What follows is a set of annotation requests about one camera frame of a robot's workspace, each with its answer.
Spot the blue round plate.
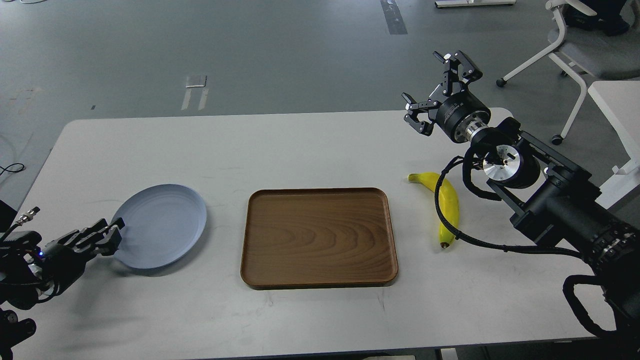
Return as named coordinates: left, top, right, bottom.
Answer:
left=113, top=184, right=207, bottom=270

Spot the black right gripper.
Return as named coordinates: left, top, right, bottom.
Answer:
left=402, top=50, right=491, bottom=144

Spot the white grey office chair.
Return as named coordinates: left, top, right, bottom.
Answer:
left=496, top=0, right=640, bottom=145

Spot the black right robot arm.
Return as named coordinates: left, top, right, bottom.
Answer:
left=402, top=50, right=640, bottom=347

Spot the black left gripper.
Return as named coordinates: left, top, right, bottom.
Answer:
left=30, top=218, right=126, bottom=296

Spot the brown wooden tray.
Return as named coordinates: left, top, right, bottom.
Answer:
left=240, top=187, right=399, bottom=290

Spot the white side table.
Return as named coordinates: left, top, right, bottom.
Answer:
left=587, top=80, right=640, bottom=208

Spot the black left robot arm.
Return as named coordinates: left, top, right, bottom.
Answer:
left=0, top=207, right=126, bottom=360

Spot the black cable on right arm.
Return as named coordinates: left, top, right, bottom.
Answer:
left=434, top=156, right=586, bottom=259

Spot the yellow banana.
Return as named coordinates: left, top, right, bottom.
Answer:
left=407, top=172, right=460, bottom=249

